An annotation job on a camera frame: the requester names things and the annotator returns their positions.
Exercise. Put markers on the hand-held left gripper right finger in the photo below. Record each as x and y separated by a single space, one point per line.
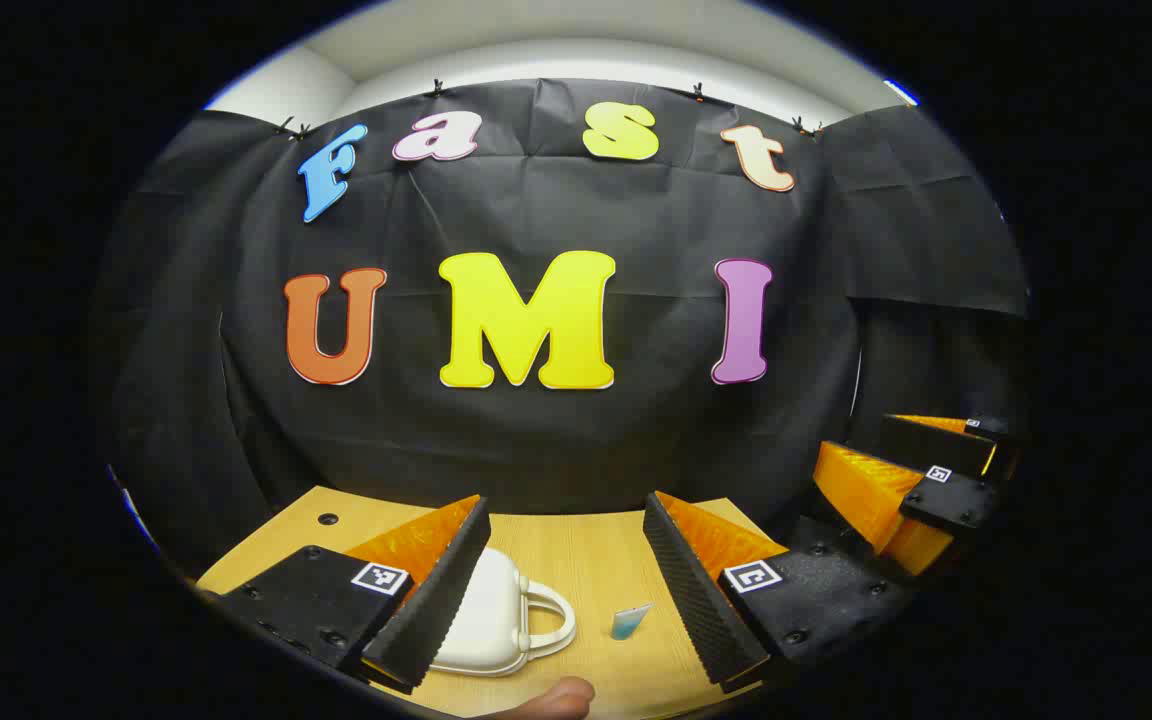
696 600

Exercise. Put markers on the small light blue tube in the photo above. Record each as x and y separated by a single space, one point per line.
629 622

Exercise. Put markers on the row of black cloth clips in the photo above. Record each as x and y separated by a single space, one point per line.
436 88

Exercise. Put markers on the ceiling light panel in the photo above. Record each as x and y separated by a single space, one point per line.
901 92

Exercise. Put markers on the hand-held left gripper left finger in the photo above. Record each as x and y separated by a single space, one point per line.
441 600

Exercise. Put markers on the white suitcase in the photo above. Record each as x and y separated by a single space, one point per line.
496 610

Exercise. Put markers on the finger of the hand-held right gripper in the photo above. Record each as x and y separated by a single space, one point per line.
936 445
951 500

